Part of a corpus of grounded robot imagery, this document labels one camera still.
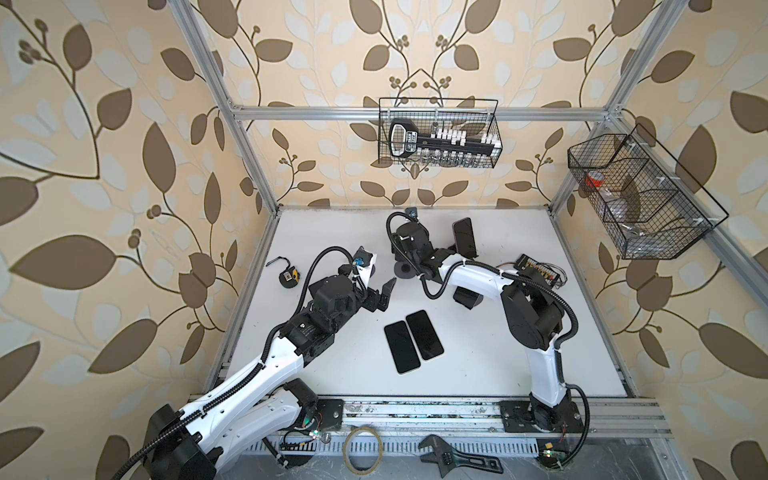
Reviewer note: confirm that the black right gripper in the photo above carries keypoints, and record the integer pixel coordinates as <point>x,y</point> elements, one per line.
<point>396,246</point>

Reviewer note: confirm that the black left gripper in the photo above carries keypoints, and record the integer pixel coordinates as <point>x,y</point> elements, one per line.
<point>371,296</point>

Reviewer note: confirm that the silver-edged black phone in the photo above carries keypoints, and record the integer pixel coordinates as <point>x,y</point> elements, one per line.
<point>424,335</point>

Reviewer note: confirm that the dark phone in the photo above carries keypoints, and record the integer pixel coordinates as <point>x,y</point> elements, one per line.
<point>402,348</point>

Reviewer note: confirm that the green-cased phone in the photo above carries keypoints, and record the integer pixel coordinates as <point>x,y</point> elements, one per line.
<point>467,298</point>

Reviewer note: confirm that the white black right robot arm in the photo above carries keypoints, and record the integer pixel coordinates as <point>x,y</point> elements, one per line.
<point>537,317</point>

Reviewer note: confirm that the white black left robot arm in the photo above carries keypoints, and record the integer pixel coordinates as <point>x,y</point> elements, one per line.
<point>207,435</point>

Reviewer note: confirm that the purple round middle phone stand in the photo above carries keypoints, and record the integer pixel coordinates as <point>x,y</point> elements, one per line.
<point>404,270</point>

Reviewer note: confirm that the dark right phone stand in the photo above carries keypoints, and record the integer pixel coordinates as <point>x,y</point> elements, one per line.
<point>456,256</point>

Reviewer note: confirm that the black phone on right stand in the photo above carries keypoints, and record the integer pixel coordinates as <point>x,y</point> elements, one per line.
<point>464,240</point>

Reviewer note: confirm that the yellow black tape measure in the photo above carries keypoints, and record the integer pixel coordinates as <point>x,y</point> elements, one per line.
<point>289,277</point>

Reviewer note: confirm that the black socket set holder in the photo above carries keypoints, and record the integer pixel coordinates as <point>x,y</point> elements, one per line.
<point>454,146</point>

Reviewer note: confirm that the brown tape roll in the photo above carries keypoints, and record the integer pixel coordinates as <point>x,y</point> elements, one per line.
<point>363,450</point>

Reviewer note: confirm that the black adjustable wrench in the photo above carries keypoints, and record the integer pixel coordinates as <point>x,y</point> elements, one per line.
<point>439,452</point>

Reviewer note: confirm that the red capped item in basket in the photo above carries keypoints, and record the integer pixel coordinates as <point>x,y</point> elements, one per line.
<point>594,179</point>

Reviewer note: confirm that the black wire basket back wall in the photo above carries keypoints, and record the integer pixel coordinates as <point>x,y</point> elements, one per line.
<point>475,116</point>

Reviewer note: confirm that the black wire basket wall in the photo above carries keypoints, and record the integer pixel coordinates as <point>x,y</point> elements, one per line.
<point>475,116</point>
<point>653,204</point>

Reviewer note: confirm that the black circuit board with wires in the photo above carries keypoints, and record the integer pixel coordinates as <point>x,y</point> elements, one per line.
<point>554,275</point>

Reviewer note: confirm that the black wire basket right wall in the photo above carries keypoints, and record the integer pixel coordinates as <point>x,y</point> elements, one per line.
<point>653,204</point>

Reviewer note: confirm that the aluminium frame post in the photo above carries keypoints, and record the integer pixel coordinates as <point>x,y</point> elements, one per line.
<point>184,16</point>

